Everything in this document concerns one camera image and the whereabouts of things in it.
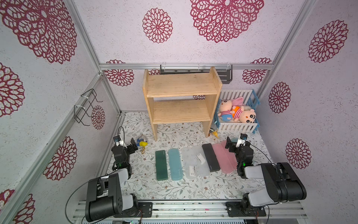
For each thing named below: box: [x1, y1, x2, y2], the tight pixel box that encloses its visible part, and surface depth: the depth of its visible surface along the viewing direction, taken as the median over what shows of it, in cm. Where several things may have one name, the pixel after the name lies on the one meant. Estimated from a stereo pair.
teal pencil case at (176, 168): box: [168, 147, 183, 182], surface depth 94 cm
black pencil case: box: [201, 142, 221, 173], surface depth 94 cm
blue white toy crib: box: [213, 89, 261, 134], surface depth 108 cm
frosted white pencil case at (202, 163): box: [192, 145, 211, 178], surface depth 92 cm
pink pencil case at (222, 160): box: [212, 142, 236, 175], surface depth 92 cm
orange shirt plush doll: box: [230, 105, 257, 124], surface depth 104 cm
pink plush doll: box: [217, 96, 241, 122], surface depth 107 cm
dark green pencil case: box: [155, 149, 168, 182], surface depth 91 cm
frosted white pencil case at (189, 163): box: [181, 147, 198, 180], surface depth 92 cm
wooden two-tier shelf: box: [142, 66, 223, 142], surface depth 82 cm
